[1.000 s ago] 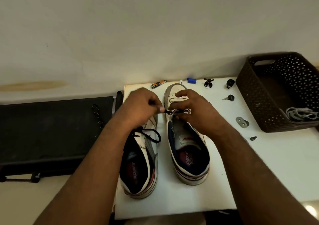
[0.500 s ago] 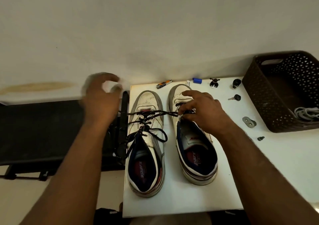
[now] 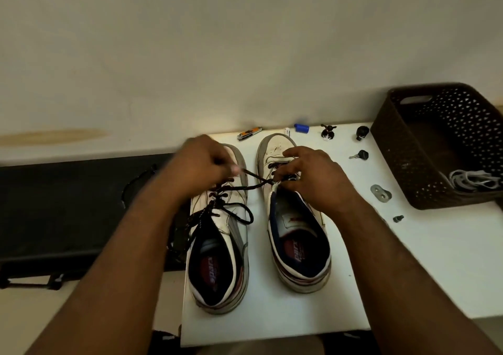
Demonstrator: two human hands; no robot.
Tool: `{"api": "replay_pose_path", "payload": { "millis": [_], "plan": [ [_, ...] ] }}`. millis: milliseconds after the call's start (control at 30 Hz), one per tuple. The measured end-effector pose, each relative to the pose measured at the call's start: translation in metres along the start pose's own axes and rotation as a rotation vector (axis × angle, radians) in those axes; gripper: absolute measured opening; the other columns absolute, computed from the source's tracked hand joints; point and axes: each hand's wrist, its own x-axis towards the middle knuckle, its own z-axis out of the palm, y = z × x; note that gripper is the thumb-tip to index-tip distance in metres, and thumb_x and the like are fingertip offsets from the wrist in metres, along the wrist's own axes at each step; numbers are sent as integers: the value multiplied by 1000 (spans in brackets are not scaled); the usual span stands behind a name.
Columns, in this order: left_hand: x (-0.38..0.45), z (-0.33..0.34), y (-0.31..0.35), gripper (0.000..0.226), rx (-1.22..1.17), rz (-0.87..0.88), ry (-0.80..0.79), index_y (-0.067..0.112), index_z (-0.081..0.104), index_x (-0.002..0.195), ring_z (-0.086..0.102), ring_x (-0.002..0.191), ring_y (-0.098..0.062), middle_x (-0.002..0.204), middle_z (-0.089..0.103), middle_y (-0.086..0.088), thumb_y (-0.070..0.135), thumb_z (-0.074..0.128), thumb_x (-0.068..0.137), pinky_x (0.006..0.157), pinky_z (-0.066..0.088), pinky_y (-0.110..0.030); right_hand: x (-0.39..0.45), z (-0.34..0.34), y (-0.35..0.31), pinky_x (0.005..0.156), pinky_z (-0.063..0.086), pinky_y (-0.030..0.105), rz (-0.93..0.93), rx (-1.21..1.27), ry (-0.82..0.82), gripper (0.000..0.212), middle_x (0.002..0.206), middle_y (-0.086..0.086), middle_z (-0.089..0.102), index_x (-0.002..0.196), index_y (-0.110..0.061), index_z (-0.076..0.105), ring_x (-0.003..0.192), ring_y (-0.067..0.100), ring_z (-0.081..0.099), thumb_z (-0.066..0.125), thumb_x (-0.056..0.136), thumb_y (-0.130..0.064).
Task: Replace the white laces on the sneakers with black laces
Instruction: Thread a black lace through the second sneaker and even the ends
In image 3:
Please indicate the person's left hand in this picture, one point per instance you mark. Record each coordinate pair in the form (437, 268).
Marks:
(196, 166)

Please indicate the person's right hand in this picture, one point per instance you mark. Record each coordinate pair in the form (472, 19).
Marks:
(320, 182)

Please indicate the person's left fingers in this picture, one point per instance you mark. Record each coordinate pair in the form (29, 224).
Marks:
(230, 166)

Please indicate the person's right fingers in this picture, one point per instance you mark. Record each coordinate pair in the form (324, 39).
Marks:
(292, 152)

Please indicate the black shoelace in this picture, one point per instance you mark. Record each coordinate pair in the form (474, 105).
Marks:
(239, 208)
(257, 177)

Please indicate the person's right forearm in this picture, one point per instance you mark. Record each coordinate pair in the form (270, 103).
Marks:
(397, 284)

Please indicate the person's left forearm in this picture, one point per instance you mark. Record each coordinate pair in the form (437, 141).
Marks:
(118, 272)

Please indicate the blue cap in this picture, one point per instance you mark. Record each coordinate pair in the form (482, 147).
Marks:
(301, 128)

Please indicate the silver orange nail clipper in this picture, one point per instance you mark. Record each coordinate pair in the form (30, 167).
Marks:
(250, 133)

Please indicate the small black white figurine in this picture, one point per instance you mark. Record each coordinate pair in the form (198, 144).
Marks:
(327, 132)

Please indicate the black headed key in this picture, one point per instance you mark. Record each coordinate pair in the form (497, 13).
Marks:
(362, 132)
(360, 155)

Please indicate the white sneaker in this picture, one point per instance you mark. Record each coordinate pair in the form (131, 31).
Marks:
(232, 244)
(298, 244)

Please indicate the brown perforated plastic basket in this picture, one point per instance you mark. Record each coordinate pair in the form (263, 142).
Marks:
(424, 146)

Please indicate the black bench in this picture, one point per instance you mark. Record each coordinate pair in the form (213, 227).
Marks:
(59, 217)

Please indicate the grey metal bracket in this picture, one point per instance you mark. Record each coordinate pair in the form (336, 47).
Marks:
(380, 193)

